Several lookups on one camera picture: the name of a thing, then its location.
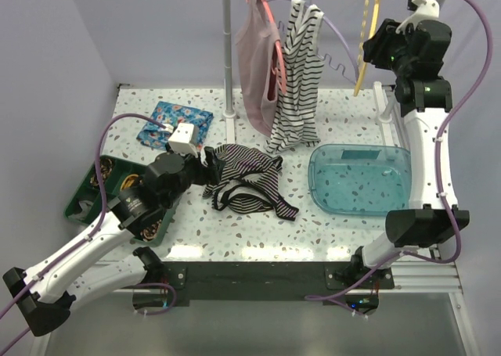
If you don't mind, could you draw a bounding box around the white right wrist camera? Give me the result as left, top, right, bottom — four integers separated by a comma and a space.
395, 0, 440, 34

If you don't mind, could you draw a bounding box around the pink tank top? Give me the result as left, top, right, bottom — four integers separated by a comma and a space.
236, 0, 279, 137

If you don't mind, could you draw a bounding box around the grey cloth in tray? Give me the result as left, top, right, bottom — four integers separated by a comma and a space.
69, 200, 93, 221

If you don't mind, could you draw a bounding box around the green compartment tray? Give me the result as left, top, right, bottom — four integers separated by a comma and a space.
64, 155, 178, 246

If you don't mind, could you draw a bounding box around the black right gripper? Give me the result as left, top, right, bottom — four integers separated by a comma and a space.
363, 19, 416, 77

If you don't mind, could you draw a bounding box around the blue transparent plastic bin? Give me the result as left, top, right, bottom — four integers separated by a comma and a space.
308, 144, 412, 217

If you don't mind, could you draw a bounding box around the yellow rolled belt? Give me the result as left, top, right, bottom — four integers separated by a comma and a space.
120, 174, 142, 191

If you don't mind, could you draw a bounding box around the brown patterned rolled belt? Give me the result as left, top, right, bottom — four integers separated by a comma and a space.
140, 221, 161, 242

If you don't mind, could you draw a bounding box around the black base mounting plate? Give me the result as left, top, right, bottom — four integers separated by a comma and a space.
136, 261, 369, 305

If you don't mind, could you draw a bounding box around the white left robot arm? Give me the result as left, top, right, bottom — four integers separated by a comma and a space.
3, 147, 224, 336

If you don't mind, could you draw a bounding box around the yellow hanger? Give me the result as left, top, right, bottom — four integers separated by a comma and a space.
353, 0, 380, 96

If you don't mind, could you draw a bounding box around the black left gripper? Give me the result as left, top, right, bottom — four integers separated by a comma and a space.
164, 141, 225, 209

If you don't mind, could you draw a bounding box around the white clothes rack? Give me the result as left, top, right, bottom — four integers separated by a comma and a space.
218, 0, 457, 156

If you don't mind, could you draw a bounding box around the blue floral folded cloth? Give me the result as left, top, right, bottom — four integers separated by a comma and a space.
136, 102, 214, 154

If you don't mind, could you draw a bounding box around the pink hanger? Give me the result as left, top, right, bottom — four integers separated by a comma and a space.
236, 0, 287, 97

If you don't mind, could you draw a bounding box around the leopard rolled belt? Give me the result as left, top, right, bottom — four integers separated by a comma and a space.
89, 157, 115, 188

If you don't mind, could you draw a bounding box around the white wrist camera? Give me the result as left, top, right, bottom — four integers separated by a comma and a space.
168, 123, 199, 156
395, 0, 440, 34

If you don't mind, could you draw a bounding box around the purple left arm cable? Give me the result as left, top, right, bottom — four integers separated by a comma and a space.
0, 113, 177, 353

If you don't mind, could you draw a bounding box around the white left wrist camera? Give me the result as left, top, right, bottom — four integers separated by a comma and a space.
168, 123, 199, 156

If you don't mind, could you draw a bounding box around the lilac hanger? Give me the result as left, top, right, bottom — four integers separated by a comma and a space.
267, 0, 360, 85

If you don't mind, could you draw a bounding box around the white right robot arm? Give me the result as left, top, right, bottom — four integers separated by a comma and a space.
333, 19, 470, 288

